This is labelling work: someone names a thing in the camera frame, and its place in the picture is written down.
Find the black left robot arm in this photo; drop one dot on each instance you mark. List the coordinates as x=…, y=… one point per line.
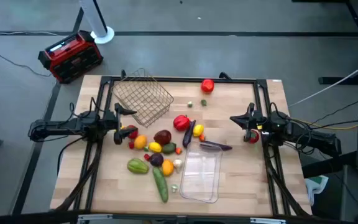
x=61, y=126

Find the long purple eggplant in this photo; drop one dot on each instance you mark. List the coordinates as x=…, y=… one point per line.
x=219, y=145
x=189, y=133

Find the black table leg frame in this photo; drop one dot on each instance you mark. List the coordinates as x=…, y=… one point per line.
x=346, y=80

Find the bright orange-red fruit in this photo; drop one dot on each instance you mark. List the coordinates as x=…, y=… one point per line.
x=207, y=86

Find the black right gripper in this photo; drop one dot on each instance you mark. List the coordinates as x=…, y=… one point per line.
x=263, y=123

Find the small red strawberry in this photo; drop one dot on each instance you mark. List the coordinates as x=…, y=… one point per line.
x=131, y=145
x=147, y=157

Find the green and white bag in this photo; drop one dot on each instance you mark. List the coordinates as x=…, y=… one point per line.
x=315, y=186

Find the red and black radio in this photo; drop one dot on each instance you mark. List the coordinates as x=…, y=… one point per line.
x=70, y=56

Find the small green chili pepper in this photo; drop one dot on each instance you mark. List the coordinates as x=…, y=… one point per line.
x=203, y=102

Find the green cucumber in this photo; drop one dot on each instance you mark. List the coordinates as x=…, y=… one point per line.
x=161, y=185

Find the small round green sprout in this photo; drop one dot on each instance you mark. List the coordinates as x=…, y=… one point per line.
x=190, y=104

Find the red bell pepper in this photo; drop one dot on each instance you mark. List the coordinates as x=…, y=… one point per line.
x=181, y=122

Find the black aluminium table frame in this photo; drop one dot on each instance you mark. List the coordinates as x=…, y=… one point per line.
x=166, y=79

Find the dark red round fruit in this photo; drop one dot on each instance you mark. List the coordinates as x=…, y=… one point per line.
x=162, y=137

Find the white pole with round base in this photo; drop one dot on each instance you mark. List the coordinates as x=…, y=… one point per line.
x=102, y=32

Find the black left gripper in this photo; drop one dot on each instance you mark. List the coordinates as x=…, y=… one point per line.
x=109, y=124

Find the small orange-red pepper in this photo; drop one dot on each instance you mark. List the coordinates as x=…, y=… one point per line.
x=201, y=137
x=178, y=151

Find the white garlic bulb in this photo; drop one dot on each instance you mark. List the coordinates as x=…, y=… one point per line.
x=177, y=164

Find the striped green squash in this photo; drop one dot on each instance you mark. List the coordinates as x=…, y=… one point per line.
x=138, y=166

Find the green avocado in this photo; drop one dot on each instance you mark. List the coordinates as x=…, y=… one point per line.
x=169, y=148

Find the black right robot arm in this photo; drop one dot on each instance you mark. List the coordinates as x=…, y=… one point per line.
x=319, y=138

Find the dark toy avocado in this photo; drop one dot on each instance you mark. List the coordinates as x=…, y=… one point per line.
x=156, y=159

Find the red apple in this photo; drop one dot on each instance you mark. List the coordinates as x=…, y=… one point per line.
x=133, y=133

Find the clear plastic bin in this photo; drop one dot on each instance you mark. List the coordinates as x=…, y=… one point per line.
x=200, y=174

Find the silver metal bracket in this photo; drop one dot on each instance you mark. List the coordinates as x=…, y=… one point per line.
x=94, y=216
x=267, y=220

